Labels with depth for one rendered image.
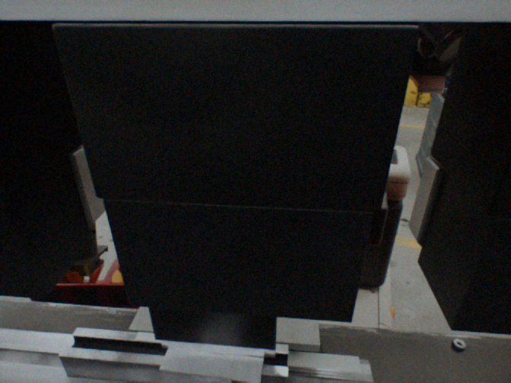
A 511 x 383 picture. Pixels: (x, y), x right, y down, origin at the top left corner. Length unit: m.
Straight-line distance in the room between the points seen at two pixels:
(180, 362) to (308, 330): 0.12
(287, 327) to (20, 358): 0.26
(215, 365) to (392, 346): 0.27
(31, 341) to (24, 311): 0.19
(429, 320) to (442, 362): 1.32
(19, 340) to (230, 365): 0.23
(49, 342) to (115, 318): 0.15
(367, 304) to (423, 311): 0.51
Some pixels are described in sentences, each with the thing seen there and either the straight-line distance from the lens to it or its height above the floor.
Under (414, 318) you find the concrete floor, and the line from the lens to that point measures 1.83.
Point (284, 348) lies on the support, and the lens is 0.33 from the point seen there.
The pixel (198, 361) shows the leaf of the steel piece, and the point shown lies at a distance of 0.33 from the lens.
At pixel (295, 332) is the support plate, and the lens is 0.34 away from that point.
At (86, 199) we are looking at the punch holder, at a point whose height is 1.14.
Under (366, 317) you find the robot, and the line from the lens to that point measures 1.37.
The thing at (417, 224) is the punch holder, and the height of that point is 1.13.
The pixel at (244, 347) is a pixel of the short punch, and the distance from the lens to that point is 0.32.
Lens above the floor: 1.27
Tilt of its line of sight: 29 degrees down
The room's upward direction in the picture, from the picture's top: straight up
